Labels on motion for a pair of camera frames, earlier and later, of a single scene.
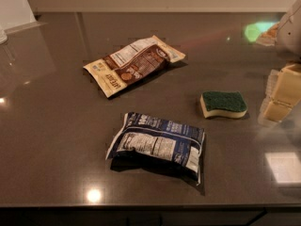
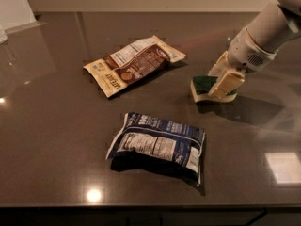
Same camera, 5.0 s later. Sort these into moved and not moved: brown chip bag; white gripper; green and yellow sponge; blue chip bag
Moved: green and yellow sponge; white gripper
Not moved: blue chip bag; brown chip bag
